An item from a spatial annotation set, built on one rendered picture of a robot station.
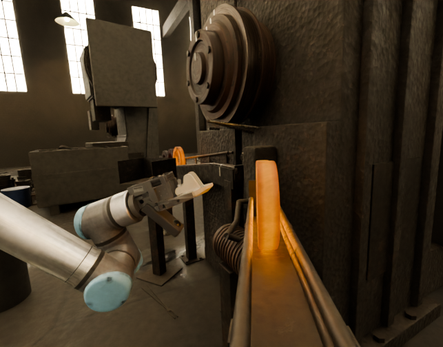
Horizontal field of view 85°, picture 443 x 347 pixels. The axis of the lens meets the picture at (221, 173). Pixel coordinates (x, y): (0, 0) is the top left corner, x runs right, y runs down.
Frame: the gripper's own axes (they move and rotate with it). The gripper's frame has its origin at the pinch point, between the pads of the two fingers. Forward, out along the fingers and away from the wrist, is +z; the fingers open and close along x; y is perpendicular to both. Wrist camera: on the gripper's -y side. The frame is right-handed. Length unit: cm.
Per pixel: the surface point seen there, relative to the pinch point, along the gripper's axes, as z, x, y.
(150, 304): -63, 48, -55
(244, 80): 18.0, 30.9, 27.1
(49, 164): -208, 184, 55
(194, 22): -42, 731, 385
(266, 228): 12.0, -23.4, -4.8
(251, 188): 9.5, 7.4, -4.9
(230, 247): -3.1, 11.0, -21.2
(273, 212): 13.8, -23.5, -2.8
